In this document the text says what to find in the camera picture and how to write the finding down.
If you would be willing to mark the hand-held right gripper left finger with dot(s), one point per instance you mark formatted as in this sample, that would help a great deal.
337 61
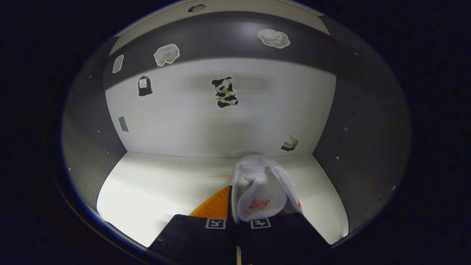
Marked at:
191 239

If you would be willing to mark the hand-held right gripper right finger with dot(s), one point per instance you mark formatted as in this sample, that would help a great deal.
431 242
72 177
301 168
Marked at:
287 239

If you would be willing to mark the white grey shoe cabinet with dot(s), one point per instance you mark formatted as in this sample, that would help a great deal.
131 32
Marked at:
184 121

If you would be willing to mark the white canvas shoe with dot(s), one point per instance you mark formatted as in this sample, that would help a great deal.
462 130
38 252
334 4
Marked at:
257 184

